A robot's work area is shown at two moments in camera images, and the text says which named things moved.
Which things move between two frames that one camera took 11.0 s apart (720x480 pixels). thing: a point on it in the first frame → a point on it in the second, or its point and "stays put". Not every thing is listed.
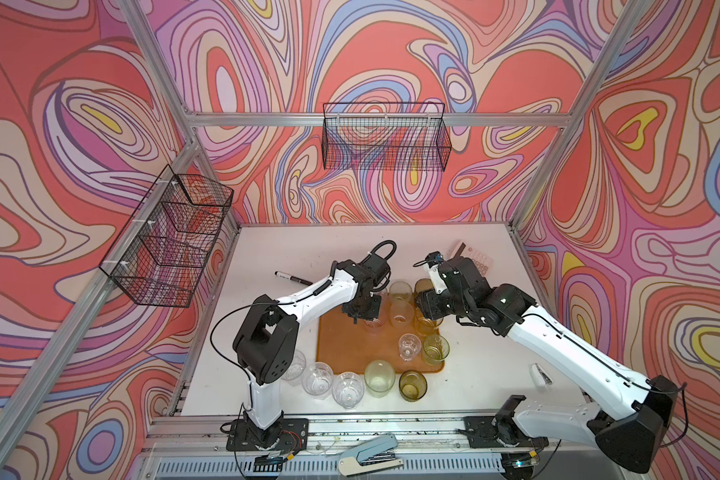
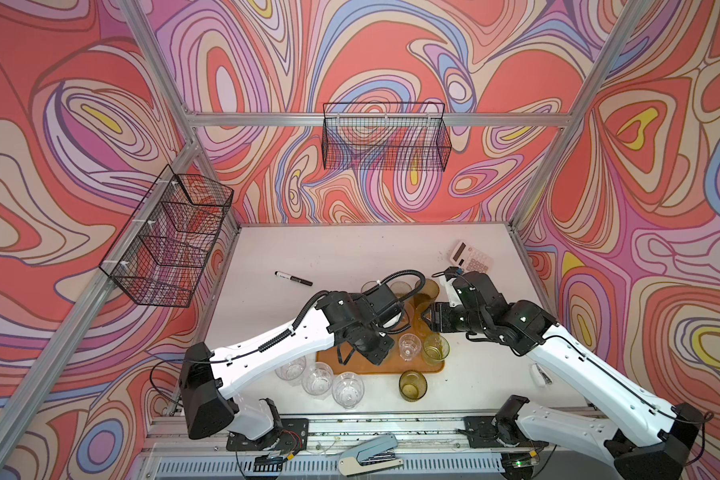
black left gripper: x=373 y=314 → x=377 y=358
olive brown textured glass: x=423 y=284 stays put
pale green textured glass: x=400 y=291 stays put
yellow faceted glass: x=427 y=326 stays put
